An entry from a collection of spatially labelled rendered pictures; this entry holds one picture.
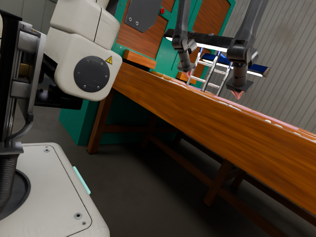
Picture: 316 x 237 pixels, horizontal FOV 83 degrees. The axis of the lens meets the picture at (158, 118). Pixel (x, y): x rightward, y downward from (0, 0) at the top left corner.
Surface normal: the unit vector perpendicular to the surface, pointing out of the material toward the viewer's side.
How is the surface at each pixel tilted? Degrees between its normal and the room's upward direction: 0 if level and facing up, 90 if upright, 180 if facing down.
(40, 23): 90
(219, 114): 90
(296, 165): 90
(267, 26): 90
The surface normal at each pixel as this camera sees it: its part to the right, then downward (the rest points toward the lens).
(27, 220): 0.34, -0.91
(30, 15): 0.65, 0.42
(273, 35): -0.68, -0.06
